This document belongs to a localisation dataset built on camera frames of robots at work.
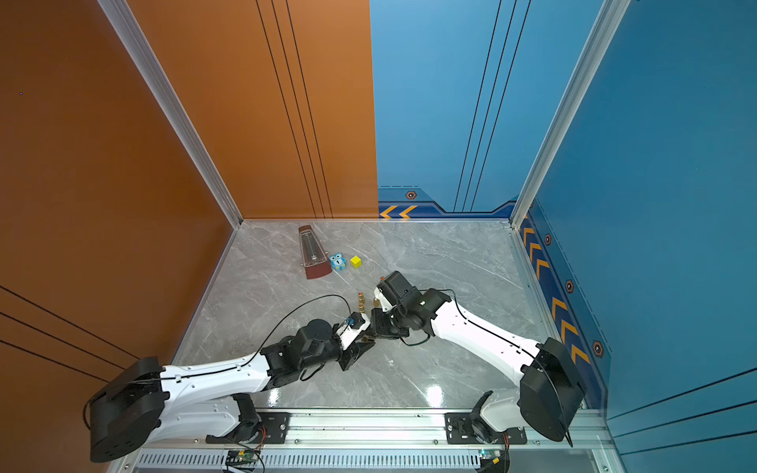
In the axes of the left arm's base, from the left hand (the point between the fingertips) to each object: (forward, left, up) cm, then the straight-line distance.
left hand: (371, 334), depth 79 cm
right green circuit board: (-26, -30, -11) cm, 41 cm away
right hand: (-1, +1, +3) cm, 3 cm away
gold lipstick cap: (+14, 0, -9) cm, 17 cm away
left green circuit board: (-27, +31, -14) cm, 44 cm away
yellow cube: (+31, +7, -9) cm, 33 cm away
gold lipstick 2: (+12, +4, -7) cm, 14 cm away
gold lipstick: (+15, +4, -7) cm, 17 cm away
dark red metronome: (+28, +21, -3) cm, 35 cm away
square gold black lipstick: (-2, +1, +1) cm, 3 cm away
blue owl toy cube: (+31, +14, -9) cm, 35 cm away
